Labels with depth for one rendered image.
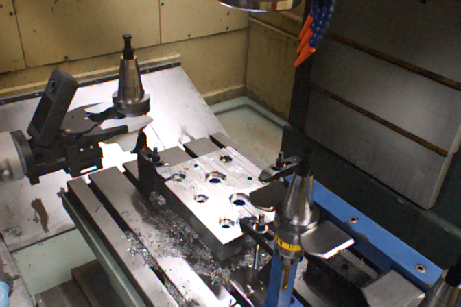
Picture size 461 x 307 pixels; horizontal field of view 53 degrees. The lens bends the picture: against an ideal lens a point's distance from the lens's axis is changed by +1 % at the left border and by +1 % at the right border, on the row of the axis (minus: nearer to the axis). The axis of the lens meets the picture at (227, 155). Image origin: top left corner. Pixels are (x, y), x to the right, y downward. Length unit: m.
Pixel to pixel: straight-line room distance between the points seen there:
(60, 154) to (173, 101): 1.18
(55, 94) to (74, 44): 1.13
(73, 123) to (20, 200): 0.86
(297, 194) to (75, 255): 0.96
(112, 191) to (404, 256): 0.80
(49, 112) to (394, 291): 0.53
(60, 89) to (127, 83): 0.11
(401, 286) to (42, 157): 0.54
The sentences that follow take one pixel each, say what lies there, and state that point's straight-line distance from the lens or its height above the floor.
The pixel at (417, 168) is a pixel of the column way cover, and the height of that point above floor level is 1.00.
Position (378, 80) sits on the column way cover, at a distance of 1.26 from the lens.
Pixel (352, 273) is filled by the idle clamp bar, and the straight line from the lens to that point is 0.97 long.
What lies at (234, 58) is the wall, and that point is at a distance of 2.25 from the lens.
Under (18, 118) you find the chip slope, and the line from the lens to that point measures 1.80.
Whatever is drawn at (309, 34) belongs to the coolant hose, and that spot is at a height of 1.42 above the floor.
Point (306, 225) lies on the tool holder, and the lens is 0.65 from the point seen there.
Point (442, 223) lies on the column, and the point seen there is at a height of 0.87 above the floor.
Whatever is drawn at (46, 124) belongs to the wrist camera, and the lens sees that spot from 0.73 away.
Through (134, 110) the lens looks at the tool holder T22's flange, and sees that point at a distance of 0.78.
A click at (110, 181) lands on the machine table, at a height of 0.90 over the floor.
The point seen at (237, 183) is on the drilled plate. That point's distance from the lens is 1.10.
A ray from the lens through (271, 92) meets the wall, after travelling 2.21.
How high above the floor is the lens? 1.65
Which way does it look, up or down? 33 degrees down
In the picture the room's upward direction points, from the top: 3 degrees clockwise
